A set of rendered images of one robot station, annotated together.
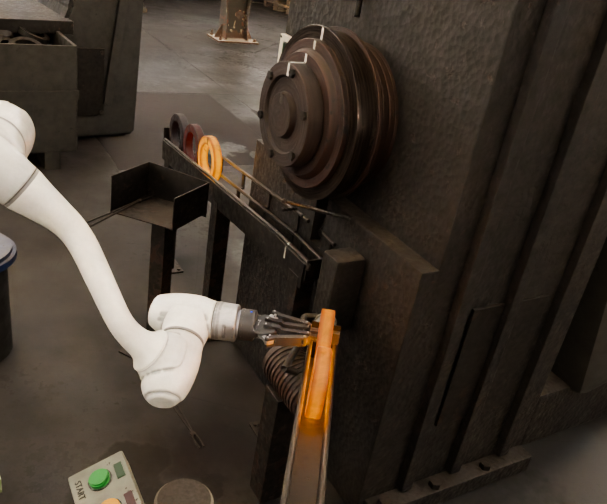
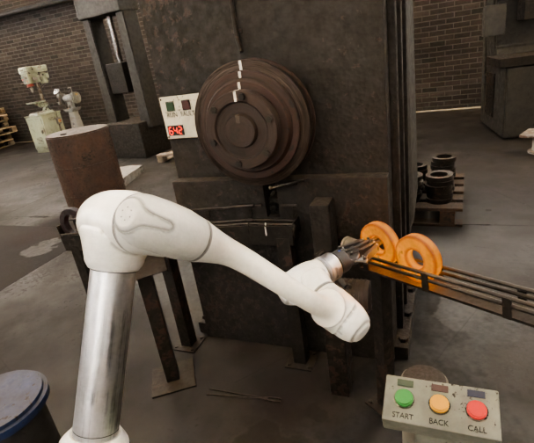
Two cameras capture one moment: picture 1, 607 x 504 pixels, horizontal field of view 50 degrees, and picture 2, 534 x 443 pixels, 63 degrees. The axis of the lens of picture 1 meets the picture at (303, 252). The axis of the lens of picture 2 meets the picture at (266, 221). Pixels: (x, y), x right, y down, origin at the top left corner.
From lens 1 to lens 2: 1.00 m
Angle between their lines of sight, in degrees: 29
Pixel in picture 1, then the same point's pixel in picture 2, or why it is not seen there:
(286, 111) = (247, 125)
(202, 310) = (318, 267)
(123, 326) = (317, 297)
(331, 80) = (272, 89)
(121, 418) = (213, 430)
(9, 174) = (201, 224)
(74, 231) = (245, 251)
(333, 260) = (322, 206)
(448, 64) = (340, 47)
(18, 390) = not seen: outside the picture
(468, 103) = (368, 61)
